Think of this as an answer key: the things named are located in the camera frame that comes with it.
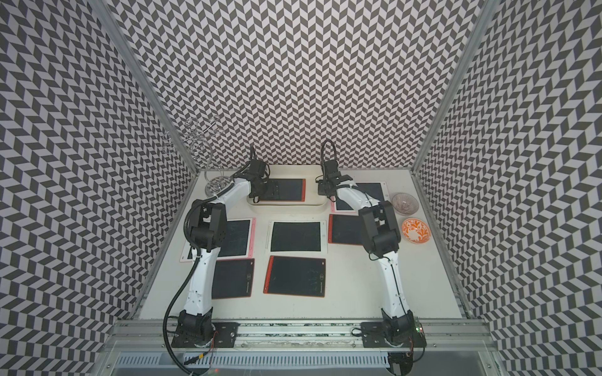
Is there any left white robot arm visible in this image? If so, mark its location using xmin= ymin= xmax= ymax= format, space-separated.
xmin=176 ymin=157 xmax=270 ymax=346

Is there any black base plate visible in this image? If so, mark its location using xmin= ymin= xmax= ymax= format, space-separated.
xmin=171 ymin=322 xmax=240 ymax=349
xmin=359 ymin=322 xmax=427 ymax=349

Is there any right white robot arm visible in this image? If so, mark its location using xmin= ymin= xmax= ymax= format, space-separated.
xmin=316 ymin=159 xmax=416 ymax=347

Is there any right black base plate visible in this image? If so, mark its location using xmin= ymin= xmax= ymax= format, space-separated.
xmin=359 ymin=322 xmax=427 ymax=349

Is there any black corrugated cable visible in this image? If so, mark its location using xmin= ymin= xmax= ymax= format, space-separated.
xmin=161 ymin=253 xmax=208 ymax=376

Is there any silver wire stand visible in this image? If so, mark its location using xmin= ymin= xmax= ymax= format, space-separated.
xmin=177 ymin=115 xmax=232 ymax=197

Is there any red framed writing tablet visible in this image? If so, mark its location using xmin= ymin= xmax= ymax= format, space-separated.
xmin=212 ymin=258 xmax=255 ymax=299

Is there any clear glass bowl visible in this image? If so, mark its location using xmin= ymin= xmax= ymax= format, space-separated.
xmin=390 ymin=192 xmax=420 ymax=216

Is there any aluminium front rail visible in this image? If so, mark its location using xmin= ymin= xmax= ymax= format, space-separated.
xmin=101 ymin=318 xmax=497 ymax=353

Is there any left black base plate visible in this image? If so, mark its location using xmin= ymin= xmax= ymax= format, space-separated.
xmin=171 ymin=322 xmax=240 ymax=349

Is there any cream storage box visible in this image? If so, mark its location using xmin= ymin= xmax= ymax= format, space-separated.
xmin=245 ymin=165 xmax=329 ymax=214

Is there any orange patterned bowl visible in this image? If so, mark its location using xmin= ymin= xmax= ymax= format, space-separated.
xmin=401 ymin=218 xmax=431 ymax=244

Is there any white framed writing tablet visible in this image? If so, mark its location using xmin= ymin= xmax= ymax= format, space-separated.
xmin=267 ymin=221 xmax=328 ymax=253

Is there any pink edged writing tablet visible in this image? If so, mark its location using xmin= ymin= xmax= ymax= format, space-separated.
xmin=180 ymin=217 xmax=257 ymax=263

